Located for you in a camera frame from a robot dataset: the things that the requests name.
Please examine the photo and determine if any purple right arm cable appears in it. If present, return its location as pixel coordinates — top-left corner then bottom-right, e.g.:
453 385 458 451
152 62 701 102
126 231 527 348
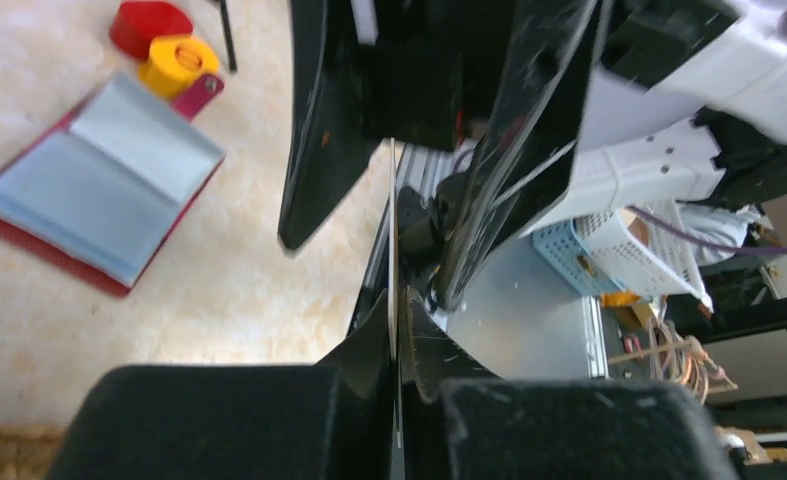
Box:
624 205 787 260

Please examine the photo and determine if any blue plastic basket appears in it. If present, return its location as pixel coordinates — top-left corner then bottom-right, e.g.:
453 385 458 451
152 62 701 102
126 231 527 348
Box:
531 220 624 296

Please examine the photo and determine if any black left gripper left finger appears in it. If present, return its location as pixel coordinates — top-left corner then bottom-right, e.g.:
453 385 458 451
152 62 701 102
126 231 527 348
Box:
48 298 393 479

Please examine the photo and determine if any red leather card holder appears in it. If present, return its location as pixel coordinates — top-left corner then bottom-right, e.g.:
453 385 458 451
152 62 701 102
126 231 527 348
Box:
0 72 226 297

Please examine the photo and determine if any red yellow plastic case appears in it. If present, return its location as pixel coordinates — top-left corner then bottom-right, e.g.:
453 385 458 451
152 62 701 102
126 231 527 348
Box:
108 1 220 100

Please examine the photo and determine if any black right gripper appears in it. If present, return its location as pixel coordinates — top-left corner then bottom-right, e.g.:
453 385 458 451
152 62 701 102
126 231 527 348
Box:
278 1 612 311

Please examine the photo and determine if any woven bamboo tray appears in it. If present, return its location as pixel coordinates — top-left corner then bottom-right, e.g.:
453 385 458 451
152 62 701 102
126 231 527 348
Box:
0 424 66 479

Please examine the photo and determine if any white plastic basket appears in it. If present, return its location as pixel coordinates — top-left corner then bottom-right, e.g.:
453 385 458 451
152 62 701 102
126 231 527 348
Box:
573 208 713 310

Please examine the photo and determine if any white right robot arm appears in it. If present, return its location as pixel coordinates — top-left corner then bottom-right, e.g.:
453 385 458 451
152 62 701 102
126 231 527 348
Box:
278 1 787 309

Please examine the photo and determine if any black mini tripod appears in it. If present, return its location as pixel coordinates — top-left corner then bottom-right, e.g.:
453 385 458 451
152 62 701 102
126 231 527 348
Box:
210 0 238 74

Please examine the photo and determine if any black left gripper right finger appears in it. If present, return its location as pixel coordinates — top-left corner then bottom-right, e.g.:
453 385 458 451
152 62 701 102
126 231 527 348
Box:
399 288 737 479

